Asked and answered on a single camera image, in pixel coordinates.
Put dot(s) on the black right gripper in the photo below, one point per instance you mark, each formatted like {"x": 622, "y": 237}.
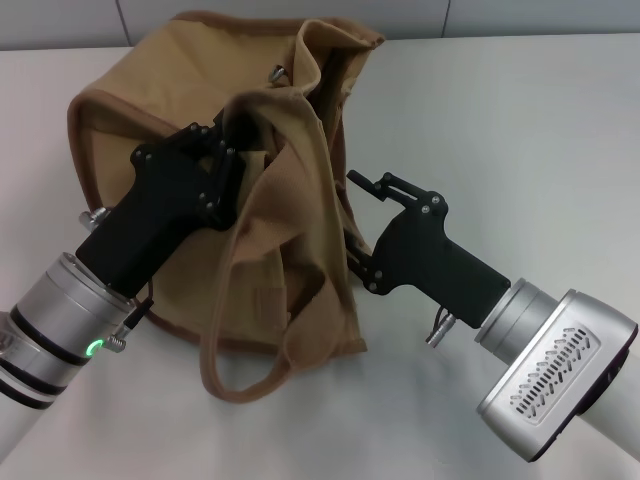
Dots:
{"x": 430, "y": 260}

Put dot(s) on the khaki canvas food bag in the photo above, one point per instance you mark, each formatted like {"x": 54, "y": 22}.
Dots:
{"x": 150, "y": 85}

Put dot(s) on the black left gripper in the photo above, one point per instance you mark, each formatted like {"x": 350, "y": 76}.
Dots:
{"x": 145, "y": 215}

